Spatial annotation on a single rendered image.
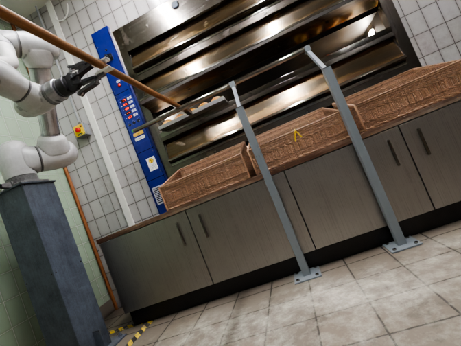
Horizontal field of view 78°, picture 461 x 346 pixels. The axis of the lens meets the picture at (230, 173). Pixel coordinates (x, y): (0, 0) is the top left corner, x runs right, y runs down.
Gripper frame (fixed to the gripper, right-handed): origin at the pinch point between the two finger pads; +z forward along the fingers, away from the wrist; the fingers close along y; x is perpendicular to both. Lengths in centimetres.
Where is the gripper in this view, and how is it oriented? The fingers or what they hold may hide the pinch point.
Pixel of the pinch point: (102, 66)
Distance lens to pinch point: 128.8
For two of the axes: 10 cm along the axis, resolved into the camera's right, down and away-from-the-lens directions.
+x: -2.0, 0.2, -9.8
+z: 9.1, -3.7, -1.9
